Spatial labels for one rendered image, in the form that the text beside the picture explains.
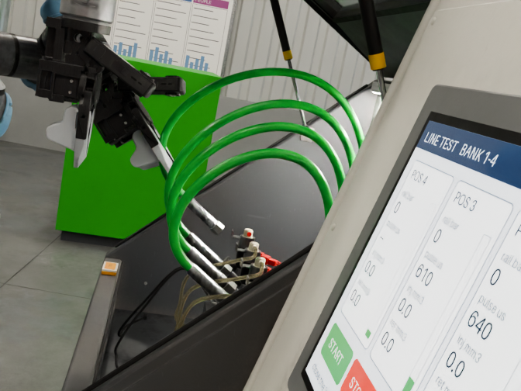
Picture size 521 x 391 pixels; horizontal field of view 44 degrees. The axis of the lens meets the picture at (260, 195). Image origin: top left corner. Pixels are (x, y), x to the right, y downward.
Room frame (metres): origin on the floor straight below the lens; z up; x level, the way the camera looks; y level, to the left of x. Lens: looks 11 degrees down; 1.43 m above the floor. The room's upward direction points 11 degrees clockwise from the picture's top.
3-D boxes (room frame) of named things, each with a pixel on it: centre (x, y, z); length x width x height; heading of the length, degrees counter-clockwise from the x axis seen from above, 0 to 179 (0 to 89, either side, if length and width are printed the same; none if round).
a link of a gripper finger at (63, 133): (0.92, 0.30, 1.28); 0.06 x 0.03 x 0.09; 100
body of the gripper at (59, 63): (0.94, 0.30, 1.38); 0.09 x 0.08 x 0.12; 100
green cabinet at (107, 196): (4.71, 0.95, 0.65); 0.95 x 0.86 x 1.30; 101
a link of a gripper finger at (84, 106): (0.92, 0.27, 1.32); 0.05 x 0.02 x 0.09; 10
